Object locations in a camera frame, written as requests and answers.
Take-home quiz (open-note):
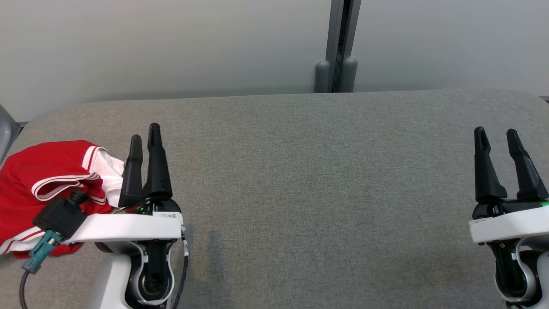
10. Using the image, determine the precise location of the teal left camera connector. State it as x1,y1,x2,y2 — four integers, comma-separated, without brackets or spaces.
22,230,63,275

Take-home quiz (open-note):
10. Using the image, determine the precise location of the red shirt with white stripes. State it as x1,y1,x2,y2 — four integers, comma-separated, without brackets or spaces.
0,139,126,259

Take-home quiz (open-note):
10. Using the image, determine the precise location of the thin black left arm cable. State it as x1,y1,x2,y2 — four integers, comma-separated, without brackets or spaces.
171,225,190,309

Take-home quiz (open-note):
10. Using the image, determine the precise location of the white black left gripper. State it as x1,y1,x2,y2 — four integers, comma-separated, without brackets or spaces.
64,123,184,245

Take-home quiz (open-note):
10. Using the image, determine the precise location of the black left camera cable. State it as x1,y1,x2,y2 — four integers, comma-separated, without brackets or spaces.
19,270,33,309

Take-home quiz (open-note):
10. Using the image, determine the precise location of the grey metal table leg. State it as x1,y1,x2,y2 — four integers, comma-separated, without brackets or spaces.
0,104,21,166

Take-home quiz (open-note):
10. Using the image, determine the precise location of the dark grey partition post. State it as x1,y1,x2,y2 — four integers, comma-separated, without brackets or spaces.
325,0,362,93

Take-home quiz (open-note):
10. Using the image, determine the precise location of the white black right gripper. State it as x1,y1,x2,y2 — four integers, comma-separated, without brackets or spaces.
469,127,549,245

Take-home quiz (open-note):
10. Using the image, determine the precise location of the grey rounded post foot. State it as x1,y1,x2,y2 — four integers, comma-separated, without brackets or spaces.
342,57,359,93
314,60,331,94

